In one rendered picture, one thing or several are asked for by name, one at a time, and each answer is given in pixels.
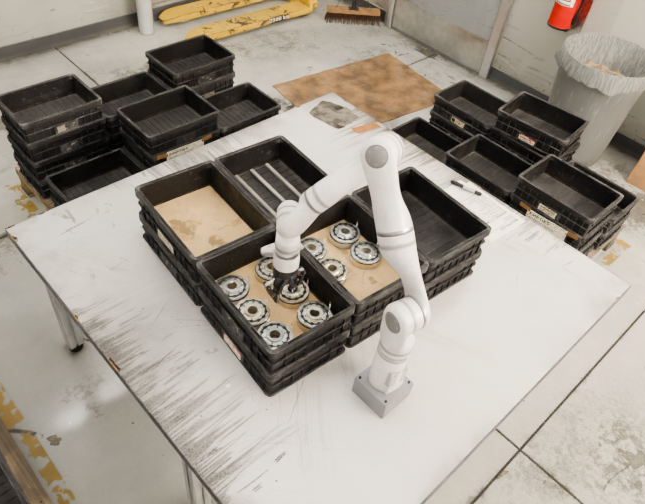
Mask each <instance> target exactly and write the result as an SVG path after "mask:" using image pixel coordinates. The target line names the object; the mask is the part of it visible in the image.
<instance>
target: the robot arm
mask: <svg viewBox="0 0 645 504"><path fill-rule="evenodd" d="M403 154H404V144H403V141H402V140H401V138H400V137H399V136H398V135H397V134H395V133H393V132H387V131H384V132H379V133H377V134H375V135H373V136H371V137H370V138H368V139H367V140H366V141H365V142H364V143H363V145H362V148H361V152H360V153H358V154H357V155H356V156H355V157H354V158H353V159H351V160H350V161H349V162H347V163H346V164H345V165H343V166H342V167H340V168H339V169H337V170H336V171H334V172H332V173H331V174H329V175H328V176H326V177H325V178H323V179H322V180H320V181H319V182H317V183H316V184H314V185H313V186H312V187H310V188H309V189H308V190H306V191H305V192H304V193H303V194H302V195H301V196H300V199H299V203H297V202H295V201H292V200H287V201H284V202H282V203H281V204H280V205H279V206H278V208H277V213H276V229H277V232H276V239H275V242H274V243H272V244H269V245H267V246H264V247H262V248H261V255H262V256H264V257H273V276H272V278H271V280H270V281H269V282H267V281H264V282H263V285H264V287H265V289H266V291H267V293H268V294H269V295H270V297H271V298H272V299H273V301H274V302H275V303H276V304H279V300H280V293H281V291H283V288H284V286H286V285H289V286H288V290H289V291H290V292H294V291H295V288H296V286H300V285H301V283H302V281H303V278H304V276H305V274H306V271H305V270H304V268H303V267H302V266H300V267H299V262H300V235H301V234H302V233H303V232H304V231H305V230H306V229H307V228H308V227H309V226H310V225H311V224H312V223H313V221H314V220H315V219H316V218H317V216H318V215H319V214H321V213H322V212H324V211H325V210H327V209H328V208H330V207H331V206H332V205H334V204H335V203H336V202H338V201H339V200H340V199H342V198H343V197H344V196H345V195H346V194H348V193H349V192H350V191H351V190H353V189H354V188H355V187H356V186H358V185H359V184H360V183H362V182H363V181H365V180H367V183H368V187H369V191H370V195H371V200H372V208H373V215H374V220H375V226H376V234H377V239H378V245H379V250H380V253H381V255H382V257H383V258H384V259H385V261H386V262H387V263H388V264H389V265H390V266H391V267H392V268H393V269H394V270H395V271H396V272H397V274H398V275H399V276H400V278H401V280H402V283H403V287H404V292H405V297H404V298H401V299H399V300H397V301H395V302H392V303H390V304H389V305H387V307H386V308H385V310H384V313H383V317H382V322H381V326H380V336H381V337H380V340H379V343H378V346H377V349H376V352H375V355H374V358H373V362H372V365H371V368H370V371H369V375H368V378H369V382H370V383H371V385H372V386H373V387H374V388H375V389H377V390H379V391H382V392H384V393H385V394H386V395H387V394H389V393H390V392H392V391H394V390H395V389H397V388H399V387H401V386H402V384H403V381H404V379H405V376H406V374H407V371H408V369H409V366H408V365H407V363H408V360H409V357H410V355H411V352H412V350H413V347H414V344H415V337H414V335H413V333H414V332H416V331H418V330H420V329H422V328H424V327H426V326H427V325H428V324H429V323H430V319H431V311H430V306H429V302H428V298H427V294H426V291H425V287H424V283H423V279H422V275H421V270H420V265H419V260H418V254H417V248H416V240H415V234H414V227H413V223H412V219H411V216H410V214H409V211H408V209H407V207H406V205H405V203H404V201H403V198H402V196H401V192H400V188H399V180H398V168H397V165H398V164H399V162H400V161H401V159H402V157H403ZM298 279H299V281H298ZM272 286H274V287H272ZM272 289H273V290H272Z"/></svg>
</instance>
